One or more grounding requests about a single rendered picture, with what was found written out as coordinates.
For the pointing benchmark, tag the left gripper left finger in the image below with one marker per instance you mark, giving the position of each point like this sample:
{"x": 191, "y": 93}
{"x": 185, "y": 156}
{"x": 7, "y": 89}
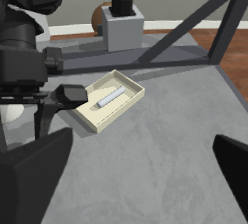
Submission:
{"x": 29, "y": 175}

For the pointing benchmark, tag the grey mug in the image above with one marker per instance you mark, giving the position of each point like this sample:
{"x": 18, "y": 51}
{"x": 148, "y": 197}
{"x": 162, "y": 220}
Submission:
{"x": 10, "y": 112}

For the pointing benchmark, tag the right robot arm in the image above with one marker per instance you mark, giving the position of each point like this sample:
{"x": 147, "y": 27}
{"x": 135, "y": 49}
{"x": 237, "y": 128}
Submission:
{"x": 18, "y": 25}

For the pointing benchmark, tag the cream open tray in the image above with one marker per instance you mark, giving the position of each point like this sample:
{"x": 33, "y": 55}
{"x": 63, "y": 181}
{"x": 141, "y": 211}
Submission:
{"x": 99, "y": 118}

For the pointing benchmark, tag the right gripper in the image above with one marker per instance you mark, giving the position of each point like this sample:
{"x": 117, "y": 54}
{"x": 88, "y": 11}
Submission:
{"x": 52, "y": 101}

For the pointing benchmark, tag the grey metal cylinder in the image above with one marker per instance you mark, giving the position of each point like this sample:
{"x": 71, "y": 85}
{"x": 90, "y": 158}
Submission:
{"x": 111, "y": 96}

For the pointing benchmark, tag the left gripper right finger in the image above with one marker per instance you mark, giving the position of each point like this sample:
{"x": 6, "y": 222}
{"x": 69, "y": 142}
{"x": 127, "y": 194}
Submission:
{"x": 232, "y": 158}

